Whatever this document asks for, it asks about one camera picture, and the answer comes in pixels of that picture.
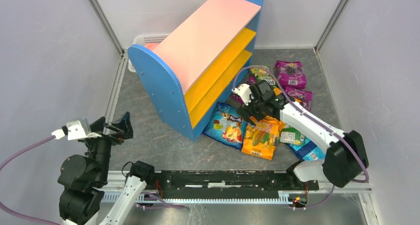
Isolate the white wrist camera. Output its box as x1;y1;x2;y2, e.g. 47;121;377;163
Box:
51;118;101;141
231;83;253;105

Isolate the blue Slendy candy bag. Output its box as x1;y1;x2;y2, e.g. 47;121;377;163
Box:
202;102;248;151

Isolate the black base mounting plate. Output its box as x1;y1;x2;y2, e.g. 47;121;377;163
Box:
146;170;319;199

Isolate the purple candy bag top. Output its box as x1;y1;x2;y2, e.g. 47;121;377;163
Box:
275;60;307;89

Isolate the orange candy bag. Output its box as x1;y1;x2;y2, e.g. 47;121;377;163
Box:
241;116;286;160
273;87;302;103

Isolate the purple candy bag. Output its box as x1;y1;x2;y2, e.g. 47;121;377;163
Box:
285;86;313;111
232;76;257;105
275;60;307;89

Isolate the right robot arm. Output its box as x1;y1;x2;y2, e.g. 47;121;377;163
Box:
232;81;369;188

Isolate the white plastic basket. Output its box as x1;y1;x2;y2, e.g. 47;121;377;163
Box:
127;34;169;72

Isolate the yellow green Fox's candy bag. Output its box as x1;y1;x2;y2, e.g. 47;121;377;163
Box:
250;65;276;86

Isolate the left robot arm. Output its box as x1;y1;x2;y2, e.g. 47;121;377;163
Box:
57;112;155;225

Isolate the purple candy bag left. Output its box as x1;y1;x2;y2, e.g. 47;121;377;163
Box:
232;76;257;105

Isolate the blue pink yellow shelf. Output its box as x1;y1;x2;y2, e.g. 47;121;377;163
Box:
128;0;264;141

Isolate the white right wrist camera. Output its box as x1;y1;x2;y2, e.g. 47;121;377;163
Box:
231;83;253;105

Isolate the white slotted cable duct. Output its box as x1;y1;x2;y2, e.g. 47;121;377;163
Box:
101;192;292;205

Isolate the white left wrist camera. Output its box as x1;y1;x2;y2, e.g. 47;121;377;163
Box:
51;118;101;141

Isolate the purple candy bag right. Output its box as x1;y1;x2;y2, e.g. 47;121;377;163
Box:
285;86;313;111

